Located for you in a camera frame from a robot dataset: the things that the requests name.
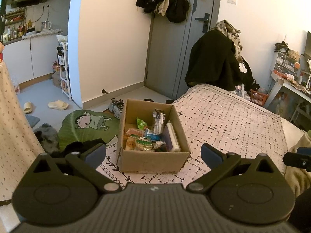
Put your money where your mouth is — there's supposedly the beige blanket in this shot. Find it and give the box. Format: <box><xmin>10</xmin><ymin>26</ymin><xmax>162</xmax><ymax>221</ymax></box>
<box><xmin>282</xmin><ymin>119</ymin><xmax>311</xmax><ymax>197</ymax></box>

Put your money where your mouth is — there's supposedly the small clear plastic snack packet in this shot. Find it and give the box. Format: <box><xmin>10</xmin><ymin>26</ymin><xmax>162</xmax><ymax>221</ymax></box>
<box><xmin>154</xmin><ymin>141</ymin><xmax>168</xmax><ymax>152</ymax></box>

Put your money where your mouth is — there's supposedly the cluster of bottles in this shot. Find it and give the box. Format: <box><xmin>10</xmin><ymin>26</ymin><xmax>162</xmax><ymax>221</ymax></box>
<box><xmin>234</xmin><ymin>85</ymin><xmax>251</xmax><ymax>100</ymax></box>

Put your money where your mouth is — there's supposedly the black cloth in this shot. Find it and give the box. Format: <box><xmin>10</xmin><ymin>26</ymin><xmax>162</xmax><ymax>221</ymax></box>
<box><xmin>52</xmin><ymin>138</ymin><xmax>106</xmax><ymax>158</ymax></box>

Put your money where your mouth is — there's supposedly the brown cardboard box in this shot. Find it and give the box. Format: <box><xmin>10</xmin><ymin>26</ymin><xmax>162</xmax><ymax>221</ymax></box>
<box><xmin>116</xmin><ymin>99</ymin><xmax>191</xmax><ymax>174</ymax></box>

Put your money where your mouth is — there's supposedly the orange plastic basket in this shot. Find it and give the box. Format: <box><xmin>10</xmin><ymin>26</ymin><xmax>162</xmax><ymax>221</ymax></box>
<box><xmin>250</xmin><ymin>89</ymin><xmax>269</xmax><ymax>106</ymax></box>

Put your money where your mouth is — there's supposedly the white desk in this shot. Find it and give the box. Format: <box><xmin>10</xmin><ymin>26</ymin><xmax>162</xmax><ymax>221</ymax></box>
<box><xmin>265</xmin><ymin>70</ymin><xmax>311</xmax><ymax>117</ymax></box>

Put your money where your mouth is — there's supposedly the green cartoon rug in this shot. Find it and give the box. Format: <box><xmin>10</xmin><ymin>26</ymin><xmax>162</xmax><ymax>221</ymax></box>
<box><xmin>58</xmin><ymin>110</ymin><xmax>122</xmax><ymax>151</ymax></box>

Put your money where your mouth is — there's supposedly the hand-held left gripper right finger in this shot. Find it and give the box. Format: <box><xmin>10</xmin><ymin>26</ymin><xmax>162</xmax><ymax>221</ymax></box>
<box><xmin>186</xmin><ymin>143</ymin><xmax>277</xmax><ymax>195</ymax></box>

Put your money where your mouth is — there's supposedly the floral tablecloth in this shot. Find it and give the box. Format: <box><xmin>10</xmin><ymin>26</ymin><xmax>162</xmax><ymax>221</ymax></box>
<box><xmin>0</xmin><ymin>61</ymin><xmax>52</xmax><ymax>202</ymax></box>

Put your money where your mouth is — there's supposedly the grey sneaker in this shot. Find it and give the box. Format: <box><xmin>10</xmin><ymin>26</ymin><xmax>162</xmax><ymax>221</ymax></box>
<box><xmin>108</xmin><ymin>98</ymin><xmax>125</xmax><ymax>119</ymax></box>

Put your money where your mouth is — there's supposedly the grey drawer organizer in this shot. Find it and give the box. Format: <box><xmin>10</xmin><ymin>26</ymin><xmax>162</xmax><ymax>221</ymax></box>
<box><xmin>273</xmin><ymin>51</ymin><xmax>298</xmax><ymax>77</ymax></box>

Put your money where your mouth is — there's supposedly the red white plastic bag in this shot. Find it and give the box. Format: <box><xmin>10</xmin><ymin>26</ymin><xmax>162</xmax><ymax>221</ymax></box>
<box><xmin>11</xmin><ymin>76</ymin><xmax>21</xmax><ymax>95</ymax></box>

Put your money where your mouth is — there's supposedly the dark cloth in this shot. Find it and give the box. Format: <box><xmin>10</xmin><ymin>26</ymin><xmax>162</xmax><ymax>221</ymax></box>
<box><xmin>289</xmin><ymin>189</ymin><xmax>311</xmax><ymax>233</ymax></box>

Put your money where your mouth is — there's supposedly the yellow snack packet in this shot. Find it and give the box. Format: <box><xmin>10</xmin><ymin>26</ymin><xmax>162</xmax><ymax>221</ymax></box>
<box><xmin>124</xmin><ymin>136</ymin><xmax>136</xmax><ymax>151</ymax></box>

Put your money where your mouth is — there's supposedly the white storage rack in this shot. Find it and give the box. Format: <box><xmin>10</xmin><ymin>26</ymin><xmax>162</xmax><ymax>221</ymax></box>
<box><xmin>56</xmin><ymin>35</ymin><xmax>73</xmax><ymax>101</ymax></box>

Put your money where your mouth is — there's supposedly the beige hanging garment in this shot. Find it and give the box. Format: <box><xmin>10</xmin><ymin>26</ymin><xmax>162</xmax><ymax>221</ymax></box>
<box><xmin>155</xmin><ymin>0</ymin><xmax>170</xmax><ymax>16</ymax></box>

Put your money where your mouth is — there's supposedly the grey blue cushion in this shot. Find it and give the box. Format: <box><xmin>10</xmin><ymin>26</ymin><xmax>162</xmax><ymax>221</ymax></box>
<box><xmin>25</xmin><ymin>115</ymin><xmax>40</xmax><ymax>128</ymax></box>

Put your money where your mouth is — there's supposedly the black coat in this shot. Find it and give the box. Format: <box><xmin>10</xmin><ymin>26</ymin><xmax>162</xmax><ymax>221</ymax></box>
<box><xmin>185</xmin><ymin>30</ymin><xmax>260</xmax><ymax>93</ymax></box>

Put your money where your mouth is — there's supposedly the grey door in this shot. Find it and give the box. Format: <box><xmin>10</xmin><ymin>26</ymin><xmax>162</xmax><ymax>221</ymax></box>
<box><xmin>145</xmin><ymin>0</ymin><xmax>223</xmax><ymax>100</ymax></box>

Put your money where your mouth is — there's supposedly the checked scarf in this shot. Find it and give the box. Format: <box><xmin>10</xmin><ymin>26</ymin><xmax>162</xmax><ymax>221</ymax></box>
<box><xmin>210</xmin><ymin>19</ymin><xmax>243</xmax><ymax>61</ymax></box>

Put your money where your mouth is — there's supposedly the dark bottle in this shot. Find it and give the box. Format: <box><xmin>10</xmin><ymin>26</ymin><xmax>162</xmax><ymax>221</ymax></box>
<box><xmin>57</xmin><ymin>46</ymin><xmax>66</xmax><ymax>66</ymax></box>

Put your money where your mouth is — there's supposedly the white kitchen cabinet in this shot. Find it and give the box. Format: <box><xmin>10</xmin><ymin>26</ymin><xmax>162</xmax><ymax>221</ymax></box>
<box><xmin>2</xmin><ymin>29</ymin><xmax>64</xmax><ymax>85</ymax></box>

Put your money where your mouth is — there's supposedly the black hanging bag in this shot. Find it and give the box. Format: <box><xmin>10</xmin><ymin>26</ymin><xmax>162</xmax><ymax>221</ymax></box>
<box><xmin>165</xmin><ymin>0</ymin><xmax>190</xmax><ymax>23</ymax></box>

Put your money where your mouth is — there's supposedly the small floor cardboard box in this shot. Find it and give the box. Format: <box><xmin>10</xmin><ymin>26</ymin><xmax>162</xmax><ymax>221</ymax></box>
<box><xmin>52</xmin><ymin>71</ymin><xmax>62</xmax><ymax>89</ymax></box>

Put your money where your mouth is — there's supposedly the blue white snack packet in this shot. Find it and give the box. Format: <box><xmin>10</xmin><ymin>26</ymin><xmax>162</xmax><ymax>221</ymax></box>
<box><xmin>144</xmin><ymin>130</ymin><xmax>161</xmax><ymax>141</ymax></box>

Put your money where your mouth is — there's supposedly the green trimmed cookie packet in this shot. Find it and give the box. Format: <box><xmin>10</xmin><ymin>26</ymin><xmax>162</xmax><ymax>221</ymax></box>
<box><xmin>135</xmin><ymin>138</ymin><xmax>155</xmax><ymax>151</ymax></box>

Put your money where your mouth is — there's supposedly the red orange snack bar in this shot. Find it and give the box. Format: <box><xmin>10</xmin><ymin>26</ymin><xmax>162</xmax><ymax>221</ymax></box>
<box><xmin>125</xmin><ymin>128</ymin><xmax>144</xmax><ymax>137</ymax></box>

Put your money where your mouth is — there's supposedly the grey furry slipper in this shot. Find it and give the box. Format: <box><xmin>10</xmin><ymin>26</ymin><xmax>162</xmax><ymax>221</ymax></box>
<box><xmin>34</xmin><ymin>123</ymin><xmax>60</xmax><ymax>151</ymax></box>

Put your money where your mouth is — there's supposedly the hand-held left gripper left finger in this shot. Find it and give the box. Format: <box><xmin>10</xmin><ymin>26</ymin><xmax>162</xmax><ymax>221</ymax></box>
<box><xmin>31</xmin><ymin>143</ymin><xmax>121</xmax><ymax>195</ymax></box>

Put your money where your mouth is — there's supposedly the black door handle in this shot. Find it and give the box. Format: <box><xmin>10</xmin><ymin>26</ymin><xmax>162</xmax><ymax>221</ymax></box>
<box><xmin>196</xmin><ymin>13</ymin><xmax>210</xmax><ymax>32</ymax></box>

